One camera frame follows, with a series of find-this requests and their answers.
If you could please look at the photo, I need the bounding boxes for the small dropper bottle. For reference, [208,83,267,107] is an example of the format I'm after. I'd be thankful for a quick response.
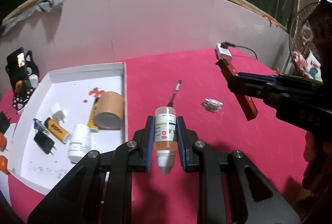
[154,106,178,175]

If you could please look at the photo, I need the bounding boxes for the red box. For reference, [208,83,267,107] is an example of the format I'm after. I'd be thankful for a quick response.
[216,59,258,121]

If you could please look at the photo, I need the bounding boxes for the black ballpoint pen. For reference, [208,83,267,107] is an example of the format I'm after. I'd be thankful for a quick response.
[167,80,182,107]

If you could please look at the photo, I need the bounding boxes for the person right hand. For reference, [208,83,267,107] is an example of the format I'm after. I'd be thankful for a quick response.
[302,132,331,197]

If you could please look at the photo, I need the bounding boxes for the colourful package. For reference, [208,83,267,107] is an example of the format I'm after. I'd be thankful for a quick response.
[292,51,322,82]

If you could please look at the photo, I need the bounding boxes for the red tablecloth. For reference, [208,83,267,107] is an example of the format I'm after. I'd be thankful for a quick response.
[0,47,320,224]

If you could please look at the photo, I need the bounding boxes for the white pill bottle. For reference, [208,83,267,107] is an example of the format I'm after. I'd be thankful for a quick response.
[68,124,91,164]

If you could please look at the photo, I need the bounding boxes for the white cardboard tray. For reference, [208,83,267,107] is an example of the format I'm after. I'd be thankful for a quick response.
[8,63,127,195]

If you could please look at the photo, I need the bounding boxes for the white charger plug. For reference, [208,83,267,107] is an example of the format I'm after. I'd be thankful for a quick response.
[51,103,65,123]

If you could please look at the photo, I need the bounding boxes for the black charger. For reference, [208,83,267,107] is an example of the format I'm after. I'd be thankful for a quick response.
[34,130,56,155]

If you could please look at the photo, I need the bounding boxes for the blue binder clip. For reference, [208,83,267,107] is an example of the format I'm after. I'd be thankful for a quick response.
[33,118,49,135]

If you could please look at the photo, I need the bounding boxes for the black cat phone holder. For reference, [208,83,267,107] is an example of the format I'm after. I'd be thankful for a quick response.
[12,50,39,113]

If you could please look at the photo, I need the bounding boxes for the black phone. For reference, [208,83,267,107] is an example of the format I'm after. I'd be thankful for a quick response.
[5,47,29,96]

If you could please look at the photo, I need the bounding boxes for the orange peel pieces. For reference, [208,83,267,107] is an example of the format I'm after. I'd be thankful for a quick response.
[0,133,10,175]

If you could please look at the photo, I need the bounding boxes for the grey cloth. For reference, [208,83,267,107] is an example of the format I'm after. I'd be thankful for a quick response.
[1,0,65,37]

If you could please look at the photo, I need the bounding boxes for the black power cable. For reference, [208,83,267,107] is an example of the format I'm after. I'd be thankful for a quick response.
[222,41,258,60]

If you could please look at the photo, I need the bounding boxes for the wire fan guard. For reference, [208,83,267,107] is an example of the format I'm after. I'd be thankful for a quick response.
[289,0,331,76]

